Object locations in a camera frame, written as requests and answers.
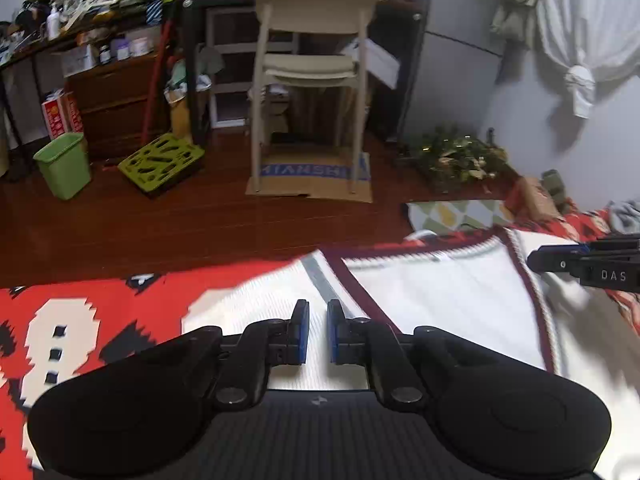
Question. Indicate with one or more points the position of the beige hanging cloth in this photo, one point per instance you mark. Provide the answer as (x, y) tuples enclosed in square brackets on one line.
[(517, 5)]

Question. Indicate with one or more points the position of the white knit v-neck sweater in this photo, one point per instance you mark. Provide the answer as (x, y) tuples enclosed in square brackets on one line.
[(440, 300)]

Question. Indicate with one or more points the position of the red patterned blanket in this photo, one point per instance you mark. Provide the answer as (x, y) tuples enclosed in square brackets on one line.
[(125, 305)]

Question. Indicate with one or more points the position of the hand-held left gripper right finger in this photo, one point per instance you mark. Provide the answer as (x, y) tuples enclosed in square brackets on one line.
[(332, 332)]

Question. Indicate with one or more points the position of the grey refrigerator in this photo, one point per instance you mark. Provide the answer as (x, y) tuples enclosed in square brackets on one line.
[(450, 70)]

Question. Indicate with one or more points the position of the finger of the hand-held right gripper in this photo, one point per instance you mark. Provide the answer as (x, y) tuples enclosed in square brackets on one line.
[(555, 262), (615, 247)]

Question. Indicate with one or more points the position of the diamond patterned cushion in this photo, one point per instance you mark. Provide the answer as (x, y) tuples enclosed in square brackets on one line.
[(460, 212)]

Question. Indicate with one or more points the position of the cluttered wooden shelf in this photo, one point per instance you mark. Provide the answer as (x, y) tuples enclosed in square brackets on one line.
[(50, 44)]

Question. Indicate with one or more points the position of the flat cardboard sheet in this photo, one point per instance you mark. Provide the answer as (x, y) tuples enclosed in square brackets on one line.
[(310, 172)]

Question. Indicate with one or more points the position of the yellow paper bag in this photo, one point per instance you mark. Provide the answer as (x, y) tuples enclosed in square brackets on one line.
[(180, 115)]

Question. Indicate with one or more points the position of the white plastic bottle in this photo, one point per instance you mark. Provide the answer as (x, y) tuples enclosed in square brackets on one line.
[(53, 22)]

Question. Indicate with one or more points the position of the black desk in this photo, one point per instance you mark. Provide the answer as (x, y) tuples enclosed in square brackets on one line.
[(192, 85)]

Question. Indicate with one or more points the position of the red and white carton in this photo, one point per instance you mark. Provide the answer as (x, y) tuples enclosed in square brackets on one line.
[(55, 117)]

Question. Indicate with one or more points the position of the crumpled grey garment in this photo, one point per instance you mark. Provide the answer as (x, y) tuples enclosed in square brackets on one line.
[(625, 215)]

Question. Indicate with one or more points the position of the green wreath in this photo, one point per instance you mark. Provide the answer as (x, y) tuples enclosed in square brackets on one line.
[(455, 157)]

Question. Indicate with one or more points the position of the tied white curtain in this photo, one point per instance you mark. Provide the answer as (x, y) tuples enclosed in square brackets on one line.
[(585, 20)]

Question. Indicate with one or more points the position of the green plastic bin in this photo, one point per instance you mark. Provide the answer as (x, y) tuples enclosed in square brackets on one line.
[(62, 170)]

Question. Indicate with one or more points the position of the wooden dresser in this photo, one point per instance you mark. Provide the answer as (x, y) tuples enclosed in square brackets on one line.
[(120, 105)]

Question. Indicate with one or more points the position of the white cardboard box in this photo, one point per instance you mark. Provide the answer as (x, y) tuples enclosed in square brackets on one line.
[(385, 62)]

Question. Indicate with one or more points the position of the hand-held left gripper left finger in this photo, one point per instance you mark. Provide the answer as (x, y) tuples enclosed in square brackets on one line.
[(301, 332)]

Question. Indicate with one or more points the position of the green plastic crate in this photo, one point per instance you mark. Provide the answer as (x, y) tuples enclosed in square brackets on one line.
[(160, 160)]

